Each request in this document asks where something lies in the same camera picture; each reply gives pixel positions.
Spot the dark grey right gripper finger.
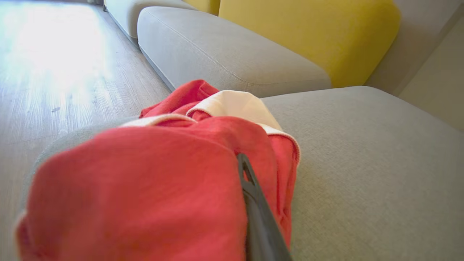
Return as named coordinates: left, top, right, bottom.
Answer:
left=237, top=153, right=293, bottom=261

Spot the red garment with white trim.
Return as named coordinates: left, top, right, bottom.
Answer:
left=15, top=79, right=301, bottom=261

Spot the grey sofa seat cushion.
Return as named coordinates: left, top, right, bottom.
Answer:
left=137, top=6, right=332, bottom=98
left=104, top=0, right=198, bottom=40
left=20, top=86, right=464, bottom=261

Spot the yellow sofa back cushion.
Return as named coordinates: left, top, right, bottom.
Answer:
left=219, top=0, right=401, bottom=88
left=181, top=0, right=221, bottom=16

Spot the grey sofa back cushion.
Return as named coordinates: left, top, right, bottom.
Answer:
left=364, top=0, right=464, bottom=132

